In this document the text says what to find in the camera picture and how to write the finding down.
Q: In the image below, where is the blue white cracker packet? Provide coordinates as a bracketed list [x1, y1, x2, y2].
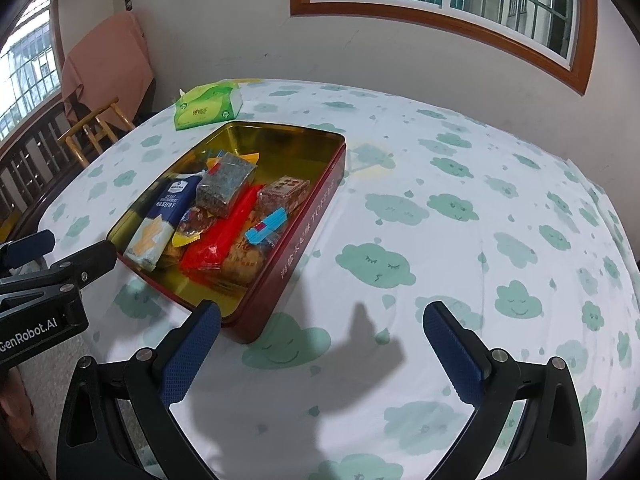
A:
[124, 172, 203, 272]

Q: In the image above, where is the red snack packet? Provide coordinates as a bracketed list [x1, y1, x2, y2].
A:
[179, 184, 264, 273]

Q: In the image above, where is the yellow round cake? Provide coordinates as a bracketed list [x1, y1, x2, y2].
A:
[171, 206, 215, 248]

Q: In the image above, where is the clear peanut snack packet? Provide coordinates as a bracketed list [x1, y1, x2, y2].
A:
[220, 233, 280, 286]

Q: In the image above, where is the grey seaweed snack packet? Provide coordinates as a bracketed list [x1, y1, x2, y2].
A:
[195, 153, 257, 218]

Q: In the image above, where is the blue snack packet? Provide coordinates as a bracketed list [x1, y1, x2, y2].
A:
[244, 207, 288, 245]

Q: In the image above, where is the wooden chair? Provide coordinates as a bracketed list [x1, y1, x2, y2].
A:
[56, 98, 134, 168]

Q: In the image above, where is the gold red toffee tin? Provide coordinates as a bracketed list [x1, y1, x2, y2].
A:
[107, 122, 346, 344]

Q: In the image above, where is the side window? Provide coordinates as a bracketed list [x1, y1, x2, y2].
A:
[0, 0, 60, 140]

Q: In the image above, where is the green tissue pack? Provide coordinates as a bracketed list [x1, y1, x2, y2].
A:
[174, 81, 243, 130]

